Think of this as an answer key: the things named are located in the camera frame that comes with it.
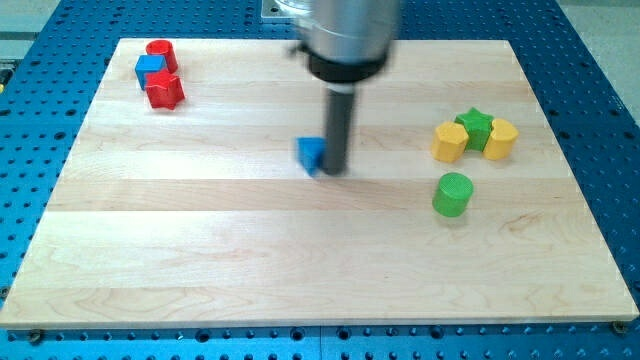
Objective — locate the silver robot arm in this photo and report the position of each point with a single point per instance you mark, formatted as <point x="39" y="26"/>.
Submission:
<point x="347" y="41"/>

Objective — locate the yellow hexagon block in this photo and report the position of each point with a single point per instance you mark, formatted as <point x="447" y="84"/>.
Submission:
<point x="449" y="142"/>

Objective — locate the blue triangle block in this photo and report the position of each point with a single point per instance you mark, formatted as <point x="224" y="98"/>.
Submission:
<point x="310" y="153"/>

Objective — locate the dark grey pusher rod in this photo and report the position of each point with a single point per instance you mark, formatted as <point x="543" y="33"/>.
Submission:
<point x="338" y="119"/>

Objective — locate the green cylinder block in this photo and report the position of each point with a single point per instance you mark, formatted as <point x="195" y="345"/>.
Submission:
<point x="452" y="195"/>

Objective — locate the wooden board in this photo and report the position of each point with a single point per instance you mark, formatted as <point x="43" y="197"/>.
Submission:
<point x="202" y="217"/>

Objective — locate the green star block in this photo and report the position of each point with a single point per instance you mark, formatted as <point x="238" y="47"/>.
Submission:
<point x="478" y="126"/>

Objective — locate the red star block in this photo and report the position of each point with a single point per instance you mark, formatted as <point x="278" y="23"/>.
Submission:
<point x="164" y="89"/>

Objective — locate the red cylinder block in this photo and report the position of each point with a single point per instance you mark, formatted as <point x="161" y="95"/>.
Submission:
<point x="163" y="47"/>

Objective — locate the blue cube block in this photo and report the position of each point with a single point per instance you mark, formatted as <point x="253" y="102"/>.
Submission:
<point x="147" y="64"/>

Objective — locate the blue perforated table plate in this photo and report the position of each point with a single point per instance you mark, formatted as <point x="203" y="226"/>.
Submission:
<point x="51" y="90"/>

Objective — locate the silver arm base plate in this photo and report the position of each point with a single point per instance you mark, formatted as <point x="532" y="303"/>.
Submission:
<point x="280" y="11"/>

